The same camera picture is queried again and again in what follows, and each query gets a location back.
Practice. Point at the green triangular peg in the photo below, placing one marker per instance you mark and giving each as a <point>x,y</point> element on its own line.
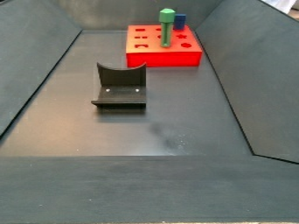
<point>165,19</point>

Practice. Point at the blue rounded block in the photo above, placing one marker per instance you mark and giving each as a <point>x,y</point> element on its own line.
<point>179,21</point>

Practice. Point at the black curved holder stand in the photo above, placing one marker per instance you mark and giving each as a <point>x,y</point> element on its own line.
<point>121,86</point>

